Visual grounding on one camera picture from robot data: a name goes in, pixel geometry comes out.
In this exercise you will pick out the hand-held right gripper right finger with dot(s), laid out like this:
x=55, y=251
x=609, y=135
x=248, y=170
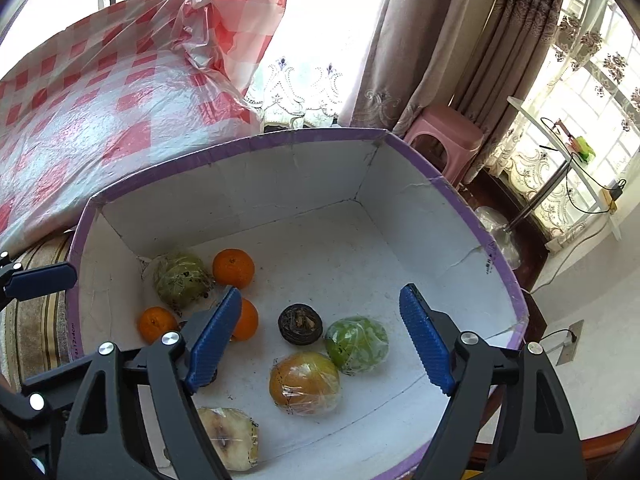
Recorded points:
x=425, y=340

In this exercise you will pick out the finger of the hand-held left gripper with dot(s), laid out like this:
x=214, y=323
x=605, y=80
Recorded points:
x=50, y=390
x=42, y=280

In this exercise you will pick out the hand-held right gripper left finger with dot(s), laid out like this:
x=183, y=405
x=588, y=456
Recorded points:
x=215, y=340

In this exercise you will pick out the small tangerine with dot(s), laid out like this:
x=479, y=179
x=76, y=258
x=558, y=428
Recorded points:
x=247, y=320
x=156, y=325

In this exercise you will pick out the bright green fruit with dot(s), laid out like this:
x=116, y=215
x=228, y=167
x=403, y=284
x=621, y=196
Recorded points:
x=356, y=344

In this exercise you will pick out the yellow-green fruit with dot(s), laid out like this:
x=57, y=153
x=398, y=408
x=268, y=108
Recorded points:
x=180, y=280

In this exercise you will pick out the large orange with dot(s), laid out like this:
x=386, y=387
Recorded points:
x=233, y=268

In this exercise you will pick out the dark dried fruit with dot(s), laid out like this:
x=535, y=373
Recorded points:
x=300, y=324

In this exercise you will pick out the apple half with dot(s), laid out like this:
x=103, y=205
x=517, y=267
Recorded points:
x=232, y=437

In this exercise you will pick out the orange-yellow fruit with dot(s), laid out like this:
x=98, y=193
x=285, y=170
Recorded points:
x=305, y=382

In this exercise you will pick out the purple-edged cardboard box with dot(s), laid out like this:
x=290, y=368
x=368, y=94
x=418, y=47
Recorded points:
x=310, y=240

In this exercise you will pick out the white floor socket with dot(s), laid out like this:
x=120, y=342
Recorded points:
x=567, y=342

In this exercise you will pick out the red checkered plastic tablecloth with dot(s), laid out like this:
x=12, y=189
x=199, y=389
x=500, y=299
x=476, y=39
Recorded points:
x=75, y=110

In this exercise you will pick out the pink plastic stool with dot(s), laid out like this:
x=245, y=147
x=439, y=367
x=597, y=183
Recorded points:
x=445, y=122

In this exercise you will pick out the yellow and black charger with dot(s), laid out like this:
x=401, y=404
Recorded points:
x=615, y=194

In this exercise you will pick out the glass side table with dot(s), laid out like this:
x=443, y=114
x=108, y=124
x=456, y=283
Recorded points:
x=537, y=122

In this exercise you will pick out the green packet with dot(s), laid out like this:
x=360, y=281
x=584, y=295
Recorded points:
x=583, y=148

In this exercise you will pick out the white lace sheer curtain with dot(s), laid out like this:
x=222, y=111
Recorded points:
x=295, y=90
x=600, y=70

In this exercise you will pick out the beige patterned curtain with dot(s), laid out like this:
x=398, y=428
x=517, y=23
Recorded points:
x=395, y=35

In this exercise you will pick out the dark patterned curtain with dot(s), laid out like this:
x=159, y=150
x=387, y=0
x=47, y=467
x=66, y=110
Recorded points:
x=515, y=35

